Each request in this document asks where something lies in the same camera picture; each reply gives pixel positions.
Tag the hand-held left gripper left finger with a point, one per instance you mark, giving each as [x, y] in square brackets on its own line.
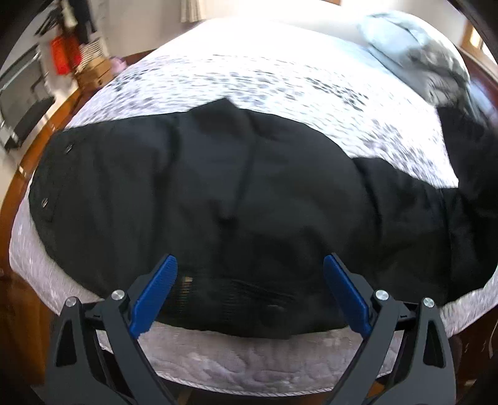
[155, 296]

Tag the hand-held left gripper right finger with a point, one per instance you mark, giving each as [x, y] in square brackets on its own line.
[346, 296]

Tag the black pants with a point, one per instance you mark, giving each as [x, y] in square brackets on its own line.
[233, 194]

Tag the floral quilted bedspread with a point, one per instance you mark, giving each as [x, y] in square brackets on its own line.
[291, 78]

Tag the cardboard box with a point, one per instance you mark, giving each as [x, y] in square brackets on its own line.
[93, 74]

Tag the black folding chair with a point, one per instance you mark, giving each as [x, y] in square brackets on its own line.
[23, 101]

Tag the grey comforter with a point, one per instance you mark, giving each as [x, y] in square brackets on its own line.
[432, 58]

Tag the red bag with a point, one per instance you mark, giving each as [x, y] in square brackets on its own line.
[65, 56]

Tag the light blue pillow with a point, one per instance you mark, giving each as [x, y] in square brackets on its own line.
[383, 33]

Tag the beige curtain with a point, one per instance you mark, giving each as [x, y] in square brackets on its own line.
[194, 9]

